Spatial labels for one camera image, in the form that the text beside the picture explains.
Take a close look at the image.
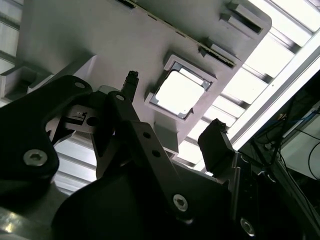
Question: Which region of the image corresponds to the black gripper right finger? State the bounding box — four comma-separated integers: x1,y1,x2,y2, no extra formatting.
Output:
173,119,261,240

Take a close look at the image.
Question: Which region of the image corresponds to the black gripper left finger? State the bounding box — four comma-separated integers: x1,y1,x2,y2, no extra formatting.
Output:
0,71,190,216

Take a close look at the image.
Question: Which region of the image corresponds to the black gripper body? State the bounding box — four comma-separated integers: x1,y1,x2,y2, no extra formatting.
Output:
51,161,233,240

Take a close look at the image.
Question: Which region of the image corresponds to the silver CPU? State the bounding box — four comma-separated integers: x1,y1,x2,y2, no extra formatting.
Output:
153,67,210,119

